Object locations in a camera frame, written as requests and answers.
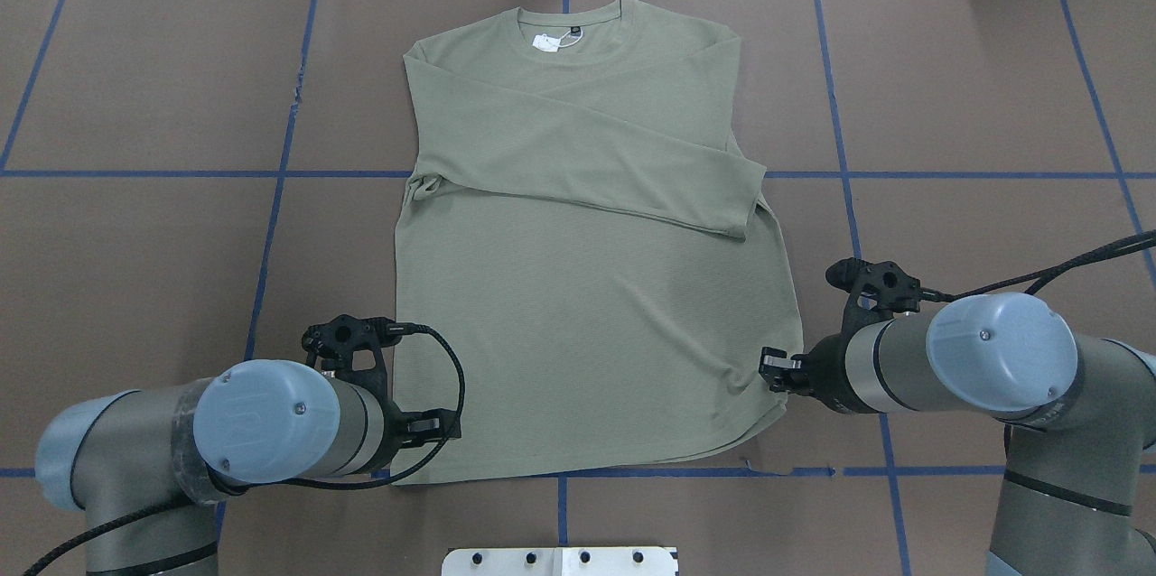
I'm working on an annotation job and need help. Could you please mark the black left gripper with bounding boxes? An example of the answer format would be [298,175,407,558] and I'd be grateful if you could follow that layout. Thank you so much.
[384,403,461,460]

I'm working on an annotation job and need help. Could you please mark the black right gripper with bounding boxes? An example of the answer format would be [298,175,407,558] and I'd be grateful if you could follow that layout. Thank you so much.
[759,337,859,414]

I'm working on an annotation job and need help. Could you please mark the olive green long-sleeve shirt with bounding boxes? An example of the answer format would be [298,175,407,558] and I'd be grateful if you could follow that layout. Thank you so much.
[394,0,805,486]

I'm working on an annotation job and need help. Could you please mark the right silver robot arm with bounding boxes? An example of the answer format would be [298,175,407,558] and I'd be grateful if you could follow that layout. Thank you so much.
[759,293,1155,575]

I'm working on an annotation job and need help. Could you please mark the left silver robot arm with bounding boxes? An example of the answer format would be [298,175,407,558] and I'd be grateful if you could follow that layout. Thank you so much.
[25,359,465,575]

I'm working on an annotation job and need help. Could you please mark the white clothing tag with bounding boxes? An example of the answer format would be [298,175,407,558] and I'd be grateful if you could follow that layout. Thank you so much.
[531,34,564,53]

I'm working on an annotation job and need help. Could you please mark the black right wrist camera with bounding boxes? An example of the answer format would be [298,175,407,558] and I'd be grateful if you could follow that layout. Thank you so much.
[825,256,922,337]

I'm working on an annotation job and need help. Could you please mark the white camera mast pedestal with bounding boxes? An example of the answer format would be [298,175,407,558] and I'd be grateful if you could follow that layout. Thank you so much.
[440,544,681,575]

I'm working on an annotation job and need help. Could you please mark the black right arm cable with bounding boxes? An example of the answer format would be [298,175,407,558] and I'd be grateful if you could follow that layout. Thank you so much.
[919,231,1156,302]

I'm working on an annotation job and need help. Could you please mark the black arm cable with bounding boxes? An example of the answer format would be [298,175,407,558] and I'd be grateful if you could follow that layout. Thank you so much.
[23,323,467,576]
[919,231,1156,302]

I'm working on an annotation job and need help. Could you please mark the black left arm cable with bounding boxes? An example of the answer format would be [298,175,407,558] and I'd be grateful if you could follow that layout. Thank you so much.
[23,323,467,576]

